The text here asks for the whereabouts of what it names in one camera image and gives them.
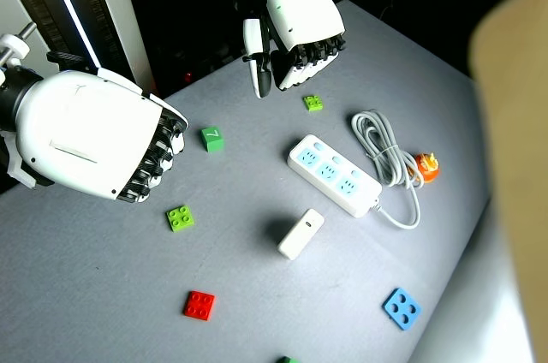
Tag orange toy fruit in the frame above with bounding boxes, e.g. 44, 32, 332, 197
413, 152, 441, 184

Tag blue four-hole block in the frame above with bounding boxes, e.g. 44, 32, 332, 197
381, 287, 423, 332

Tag grey coiled power cord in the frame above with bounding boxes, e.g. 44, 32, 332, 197
350, 109, 426, 230

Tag white charger block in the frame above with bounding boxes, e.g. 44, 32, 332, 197
277, 207, 325, 261

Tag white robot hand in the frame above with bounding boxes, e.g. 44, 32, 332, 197
8, 65, 189, 204
237, 0, 347, 99

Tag green four-stud toy brick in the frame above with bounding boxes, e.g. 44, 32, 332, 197
165, 205, 195, 234
302, 94, 325, 113

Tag white upright frame panel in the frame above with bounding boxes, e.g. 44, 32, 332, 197
0, 0, 158, 94

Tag white power strip blue sockets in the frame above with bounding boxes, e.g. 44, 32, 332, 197
286, 134, 384, 219

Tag grey table cloth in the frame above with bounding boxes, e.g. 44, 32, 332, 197
0, 0, 493, 363

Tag beige blurred panel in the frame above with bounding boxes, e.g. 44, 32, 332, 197
468, 0, 548, 363

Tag red four-stud toy brick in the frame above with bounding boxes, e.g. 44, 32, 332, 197
182, 290, 217, 322

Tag green number seven block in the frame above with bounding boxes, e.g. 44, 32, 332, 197
200, 125, 225, 153

